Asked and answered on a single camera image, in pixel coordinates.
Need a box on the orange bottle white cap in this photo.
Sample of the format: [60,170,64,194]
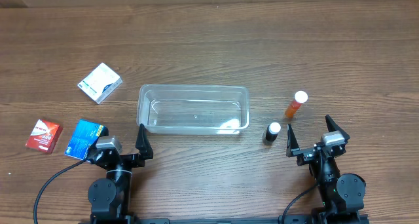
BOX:
[284,90,308,118]

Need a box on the blue medicine box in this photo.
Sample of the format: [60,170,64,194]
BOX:
[65,119,109,160]

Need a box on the clear plastic container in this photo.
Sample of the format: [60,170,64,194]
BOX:
[137,84,249,135]

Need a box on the white medicine box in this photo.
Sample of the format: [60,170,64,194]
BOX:
[77,63,122,104]

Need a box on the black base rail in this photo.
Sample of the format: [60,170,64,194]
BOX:
[80,215,370,224]

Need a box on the red medicine box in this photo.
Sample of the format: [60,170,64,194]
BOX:
[26,119,63,154]

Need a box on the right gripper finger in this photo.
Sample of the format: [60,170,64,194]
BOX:
[325,115,350,142]
[286,124,300,157]

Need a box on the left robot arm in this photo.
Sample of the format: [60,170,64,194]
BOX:
[87,124,153,223]

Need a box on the black bottle white cap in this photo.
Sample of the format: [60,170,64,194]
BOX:
[263,122,281,145]

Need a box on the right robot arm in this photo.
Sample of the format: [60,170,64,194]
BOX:
[278,115,369,224]

